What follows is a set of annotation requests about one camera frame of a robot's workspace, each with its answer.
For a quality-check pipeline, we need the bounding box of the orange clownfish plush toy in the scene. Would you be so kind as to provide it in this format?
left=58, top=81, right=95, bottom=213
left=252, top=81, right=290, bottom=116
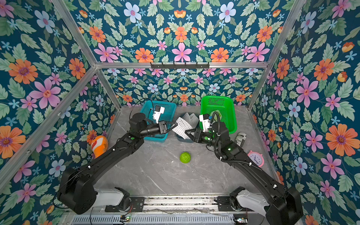
left=91, top=136, right=109, bottom=158

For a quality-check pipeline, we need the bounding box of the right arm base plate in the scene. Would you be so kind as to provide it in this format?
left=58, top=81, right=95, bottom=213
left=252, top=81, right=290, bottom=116
left=214, top=196, right=247, bottom=212

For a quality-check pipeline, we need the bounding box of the teal plastic basket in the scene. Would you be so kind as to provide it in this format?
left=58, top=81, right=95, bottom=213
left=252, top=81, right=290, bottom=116
left=140, top=100, right=177, bottom=143

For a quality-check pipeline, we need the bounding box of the green custard apple back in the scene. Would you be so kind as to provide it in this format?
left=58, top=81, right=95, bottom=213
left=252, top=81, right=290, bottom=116
left=180, top=152, right=191, bottom=164

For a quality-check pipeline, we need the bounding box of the white foam net remaining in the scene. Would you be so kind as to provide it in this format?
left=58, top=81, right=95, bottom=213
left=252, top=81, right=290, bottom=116
left=181, top=112, right=199, bottom=128

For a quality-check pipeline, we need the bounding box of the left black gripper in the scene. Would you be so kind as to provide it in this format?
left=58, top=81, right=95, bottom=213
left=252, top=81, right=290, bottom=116
left=137, top=121, right=176, bottom=139

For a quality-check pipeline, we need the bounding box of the green plastic basket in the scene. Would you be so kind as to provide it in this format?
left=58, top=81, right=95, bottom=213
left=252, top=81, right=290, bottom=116
left=200, top=96, right=237, bottom=134

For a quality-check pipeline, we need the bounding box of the black hook rail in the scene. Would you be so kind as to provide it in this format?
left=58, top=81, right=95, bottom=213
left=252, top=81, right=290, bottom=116
left=150, top=62, right=210, bottom=69

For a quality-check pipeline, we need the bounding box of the pink alarm clock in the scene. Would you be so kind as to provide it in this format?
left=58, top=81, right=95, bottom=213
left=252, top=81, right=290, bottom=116
left=247, top=151, right=265, bottom=167

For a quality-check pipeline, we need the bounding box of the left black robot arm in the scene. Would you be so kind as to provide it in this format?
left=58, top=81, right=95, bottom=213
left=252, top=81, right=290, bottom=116
left=56, top=112, right=178, bottom=214

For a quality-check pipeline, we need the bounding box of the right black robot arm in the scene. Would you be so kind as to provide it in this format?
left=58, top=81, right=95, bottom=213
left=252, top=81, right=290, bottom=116
left=185, top=122, right=303, bottom=225

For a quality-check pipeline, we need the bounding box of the patterned black white can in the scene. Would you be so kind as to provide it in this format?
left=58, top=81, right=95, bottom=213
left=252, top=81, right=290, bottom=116
left=235, top=132, right=247, bottom=147

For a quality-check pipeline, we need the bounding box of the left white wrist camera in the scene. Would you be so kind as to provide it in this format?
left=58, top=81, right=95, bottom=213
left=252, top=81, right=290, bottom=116
left=153, top=106, right=165, bottom=124

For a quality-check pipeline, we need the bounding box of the white foam net back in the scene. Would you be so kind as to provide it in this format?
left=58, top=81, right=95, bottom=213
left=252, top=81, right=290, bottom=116
left=173, top=117, right=193, bottom=139

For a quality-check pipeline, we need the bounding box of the grey foam net tray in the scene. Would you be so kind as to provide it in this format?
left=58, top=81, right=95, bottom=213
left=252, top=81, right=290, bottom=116
left=176, top=134, right=186, bottom=142

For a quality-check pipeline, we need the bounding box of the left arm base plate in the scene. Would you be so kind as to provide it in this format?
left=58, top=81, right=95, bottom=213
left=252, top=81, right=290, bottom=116
left=105, top=196, right=145, bottom=213

